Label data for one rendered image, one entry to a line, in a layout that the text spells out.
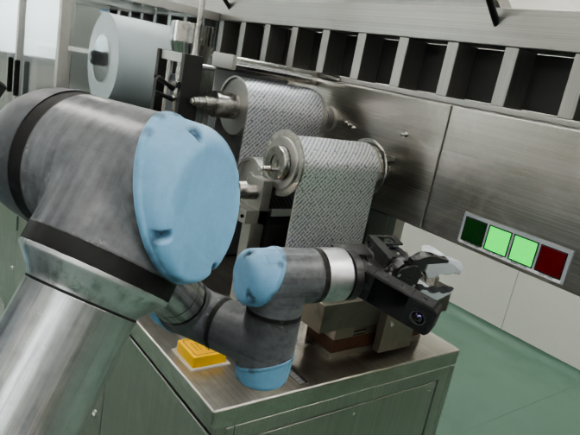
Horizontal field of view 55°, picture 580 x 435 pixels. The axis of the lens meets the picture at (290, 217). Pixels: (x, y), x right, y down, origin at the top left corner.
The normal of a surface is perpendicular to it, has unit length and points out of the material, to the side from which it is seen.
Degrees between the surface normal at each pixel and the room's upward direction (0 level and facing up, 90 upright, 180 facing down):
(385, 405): 90
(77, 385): 81
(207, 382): 0
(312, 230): 90
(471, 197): 90
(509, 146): 90
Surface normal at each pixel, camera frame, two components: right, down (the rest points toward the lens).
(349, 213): 0.58, 0.31
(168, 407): -0.79, 0.01
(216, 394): 0.18, -0.95
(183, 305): 0.62, 0.59
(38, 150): -0.42, -0.07
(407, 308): -0.55, 0.27
